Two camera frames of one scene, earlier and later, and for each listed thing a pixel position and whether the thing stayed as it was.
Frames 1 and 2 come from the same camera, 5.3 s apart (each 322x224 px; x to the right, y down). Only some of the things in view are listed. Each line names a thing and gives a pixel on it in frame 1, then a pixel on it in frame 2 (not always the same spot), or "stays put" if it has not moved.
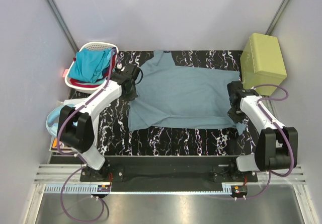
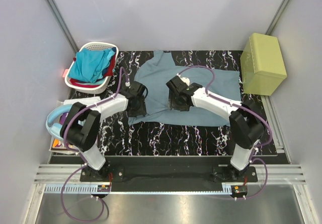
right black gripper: [234, 118] -> [172, 105]
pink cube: [65, 72] stays put
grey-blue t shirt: [170, 96] stays put
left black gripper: [131, 92] -> [138, 108]
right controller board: [240, 189] stays put
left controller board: [103, 188] stays put
